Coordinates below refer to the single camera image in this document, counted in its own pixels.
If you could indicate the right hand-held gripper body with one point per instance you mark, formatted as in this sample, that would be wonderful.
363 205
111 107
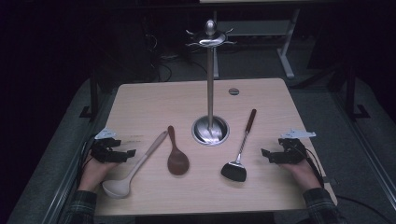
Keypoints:
294 154

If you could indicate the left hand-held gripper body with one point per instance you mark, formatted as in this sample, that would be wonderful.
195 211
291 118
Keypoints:
104 154

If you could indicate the white ladle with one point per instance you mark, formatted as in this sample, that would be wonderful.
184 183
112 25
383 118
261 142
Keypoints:
120 186

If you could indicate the brown wooden spoon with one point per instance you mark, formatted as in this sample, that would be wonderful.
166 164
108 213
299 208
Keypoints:
178 161

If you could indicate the steel utensil rack stand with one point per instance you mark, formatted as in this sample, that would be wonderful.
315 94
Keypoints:
210 81

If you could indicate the person's right hand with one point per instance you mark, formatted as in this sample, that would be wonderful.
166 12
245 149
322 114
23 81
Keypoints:
303 175

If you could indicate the black metal stand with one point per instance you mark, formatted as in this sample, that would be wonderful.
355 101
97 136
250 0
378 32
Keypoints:
93 96
351 93

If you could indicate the round grey table grommet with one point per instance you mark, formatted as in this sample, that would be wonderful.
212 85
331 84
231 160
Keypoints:
233 91

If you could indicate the grey metal rail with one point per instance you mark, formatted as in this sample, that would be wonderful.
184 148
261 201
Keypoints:
71 174
367 149

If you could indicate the white metal table frame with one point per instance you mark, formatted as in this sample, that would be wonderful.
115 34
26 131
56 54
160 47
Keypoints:
288 59

